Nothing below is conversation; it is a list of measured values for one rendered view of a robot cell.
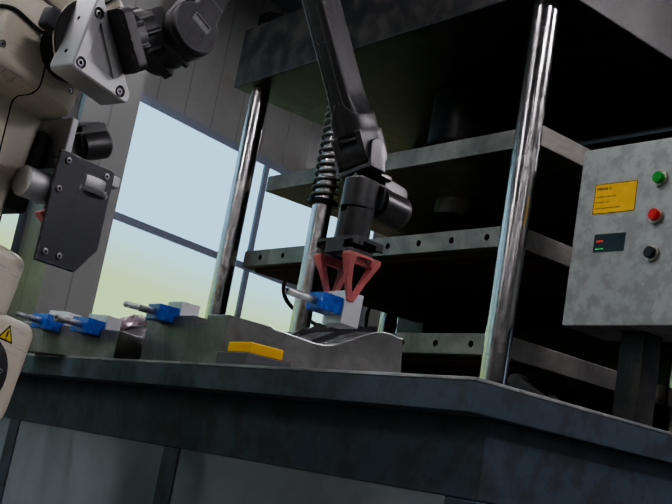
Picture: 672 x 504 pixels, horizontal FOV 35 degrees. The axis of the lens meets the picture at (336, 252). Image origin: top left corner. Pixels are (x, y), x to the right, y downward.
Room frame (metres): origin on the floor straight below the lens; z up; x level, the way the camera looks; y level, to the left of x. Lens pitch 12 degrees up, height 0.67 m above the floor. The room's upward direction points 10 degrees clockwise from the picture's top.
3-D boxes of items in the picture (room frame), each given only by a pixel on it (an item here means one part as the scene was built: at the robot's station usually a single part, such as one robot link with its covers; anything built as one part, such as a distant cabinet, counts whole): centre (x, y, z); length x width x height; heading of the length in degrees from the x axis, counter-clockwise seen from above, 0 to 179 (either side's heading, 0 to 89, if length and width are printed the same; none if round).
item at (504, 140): (2.97, -0.36, 1.51); 1.10 x 0.70 x 0.05; 37
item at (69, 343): (2.16, 0.31, 0.85); 0.50 x 0.26 x 0.11; 144
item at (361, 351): (1.93, 0.03, 0.87); 0.50 x 0.26 x 0.14; 127
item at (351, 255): (1.67, -0.03, 0.99); 0.07 x 0.07 x 0.09; 37
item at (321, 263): (1.69, -0.01, 0.99); 0.07 x 0.07 x 0.09; 37
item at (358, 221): (1.68, -0.02, 1.06); 0.10 x 0.07 x 0.07; 37
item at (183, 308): (1.81, 0.28, 0.89); 0.13 x 0.05 x 0.05; 127
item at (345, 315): (1.65, 0.01, 0.93); 0.13 x 0.05 x 0.05; 126
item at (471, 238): (2.96, -0.35, 1.26); 1.10 x 0.74 x 0.05; 37
